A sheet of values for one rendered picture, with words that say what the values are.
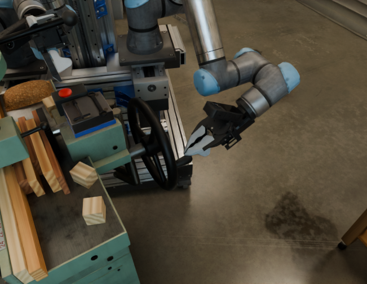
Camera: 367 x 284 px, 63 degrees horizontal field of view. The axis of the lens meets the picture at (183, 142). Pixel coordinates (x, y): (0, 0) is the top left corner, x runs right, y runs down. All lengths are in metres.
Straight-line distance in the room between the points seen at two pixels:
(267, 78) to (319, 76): 1.98
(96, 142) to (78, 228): 0.21
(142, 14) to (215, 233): 1.09
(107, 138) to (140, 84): 0.47
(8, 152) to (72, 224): 0.19
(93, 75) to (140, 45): 0.24
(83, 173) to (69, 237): 0.13
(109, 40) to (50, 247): 1.01
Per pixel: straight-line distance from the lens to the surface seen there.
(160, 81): 1.18
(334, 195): 1.93
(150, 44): 1.24
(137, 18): 1.21
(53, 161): 0.69
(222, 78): 0.81
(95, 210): 0.62
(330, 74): 2.86
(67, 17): 0.75
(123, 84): 1.33
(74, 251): 0.64
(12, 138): 0.68
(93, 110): 0.73
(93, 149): 0.75
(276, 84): 0.82
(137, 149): 0.85
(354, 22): 3.63
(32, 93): 0.97
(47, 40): 0.86
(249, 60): 0.87
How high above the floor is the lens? 1.46
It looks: 47 degrees down
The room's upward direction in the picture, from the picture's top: straight up
